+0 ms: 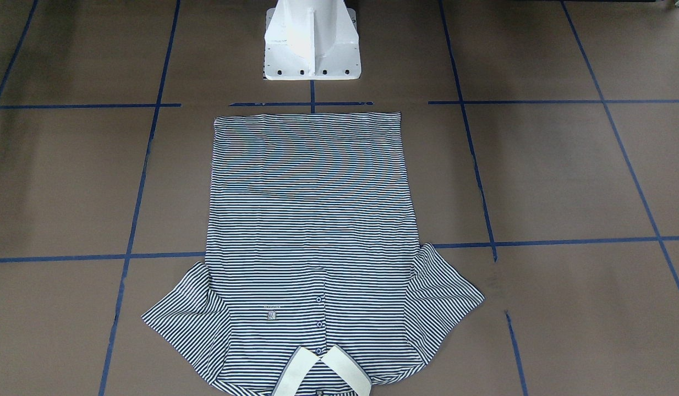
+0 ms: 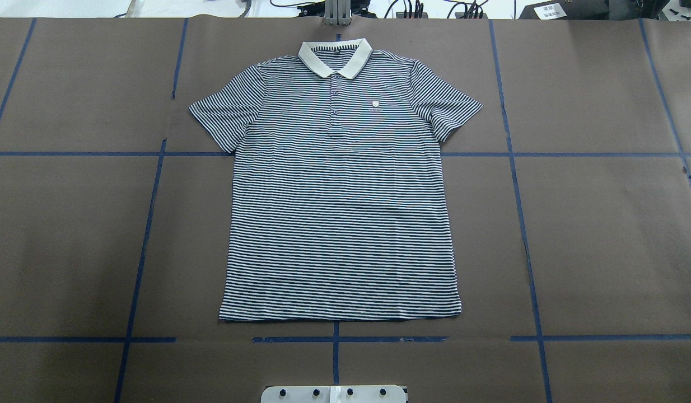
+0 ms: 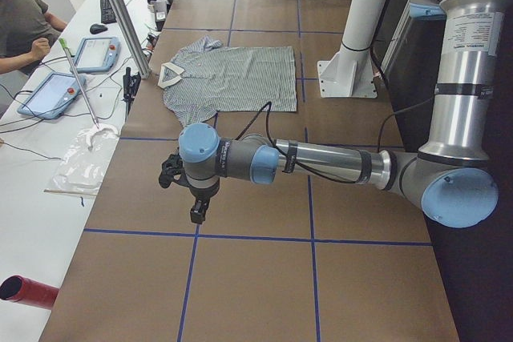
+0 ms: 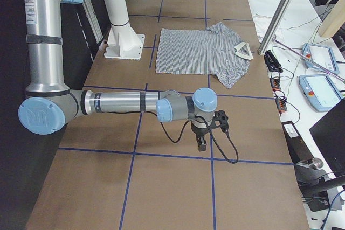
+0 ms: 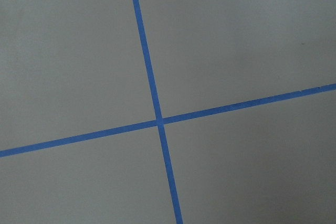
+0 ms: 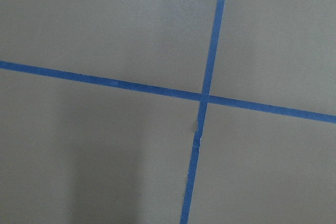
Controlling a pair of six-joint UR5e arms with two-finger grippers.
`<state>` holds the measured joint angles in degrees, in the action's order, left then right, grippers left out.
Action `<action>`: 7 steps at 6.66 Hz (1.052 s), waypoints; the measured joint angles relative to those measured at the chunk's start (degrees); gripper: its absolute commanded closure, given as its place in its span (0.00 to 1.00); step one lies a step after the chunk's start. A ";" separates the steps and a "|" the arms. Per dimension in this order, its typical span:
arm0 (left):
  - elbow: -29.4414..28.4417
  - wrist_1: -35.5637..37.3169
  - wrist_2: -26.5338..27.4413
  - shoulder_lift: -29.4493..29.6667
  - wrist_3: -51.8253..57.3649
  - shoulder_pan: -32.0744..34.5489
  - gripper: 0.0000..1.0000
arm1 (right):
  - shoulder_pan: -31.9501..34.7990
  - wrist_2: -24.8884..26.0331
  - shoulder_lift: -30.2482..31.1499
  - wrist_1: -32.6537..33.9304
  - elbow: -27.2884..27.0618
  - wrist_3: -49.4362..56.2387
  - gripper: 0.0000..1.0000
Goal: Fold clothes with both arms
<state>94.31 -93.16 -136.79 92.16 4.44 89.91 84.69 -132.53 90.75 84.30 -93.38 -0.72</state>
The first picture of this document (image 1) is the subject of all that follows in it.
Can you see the navy white striped polo shirt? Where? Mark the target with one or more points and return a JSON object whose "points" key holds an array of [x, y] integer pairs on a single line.
{"points": [[314, 281]]}

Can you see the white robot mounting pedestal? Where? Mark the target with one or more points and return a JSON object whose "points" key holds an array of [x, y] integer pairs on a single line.
{"points": [[311, 40]]}

